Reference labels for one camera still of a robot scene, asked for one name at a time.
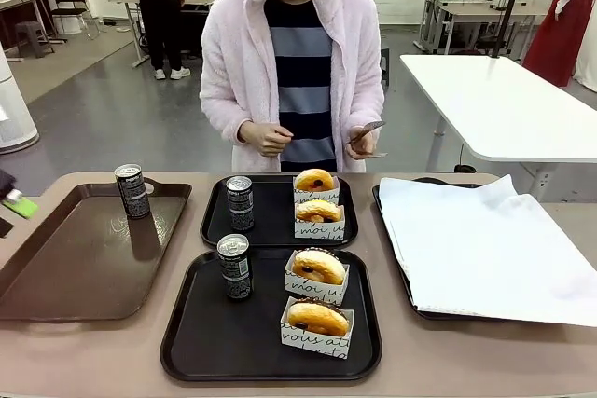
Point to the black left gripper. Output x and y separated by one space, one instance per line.
7 183

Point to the black drink can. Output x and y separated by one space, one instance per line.
133 193
240 204
234 270

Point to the red glazed donut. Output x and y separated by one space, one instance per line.
312 180

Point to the white script-printed paper donut box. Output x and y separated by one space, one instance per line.
319 229
308 292
312 344
322 197

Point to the yellow glazed donut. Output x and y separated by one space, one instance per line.
317 212

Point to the chocolate donut with colourful sprinkles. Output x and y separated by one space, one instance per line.
317 267

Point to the chocolate donut with nut crumbs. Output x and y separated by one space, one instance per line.
317 319

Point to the person's left forearm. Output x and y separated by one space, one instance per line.
370 109

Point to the person's right forearm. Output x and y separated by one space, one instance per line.
224 123

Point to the person's right hand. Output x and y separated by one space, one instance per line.
266 139

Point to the person's left hand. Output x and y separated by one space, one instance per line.
364 146

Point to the brown plastic serving tray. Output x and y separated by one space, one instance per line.
84 258

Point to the white air purifier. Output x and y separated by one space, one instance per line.
14 109

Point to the grey stool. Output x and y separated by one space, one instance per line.
32 30

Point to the black plastic tray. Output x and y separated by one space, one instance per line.
224 333
275 211

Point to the person in pink fleece robe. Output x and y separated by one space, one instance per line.
224 67

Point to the black tray under paper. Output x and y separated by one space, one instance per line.
387 239

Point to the white paper sheet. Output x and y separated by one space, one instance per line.
476 249

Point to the white table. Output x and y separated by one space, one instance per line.
490 100

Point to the grey background workbench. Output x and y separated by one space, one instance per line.
476 11

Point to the black stand pole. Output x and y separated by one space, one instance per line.
510 2

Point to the red hanging garment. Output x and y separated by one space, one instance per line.
555 34

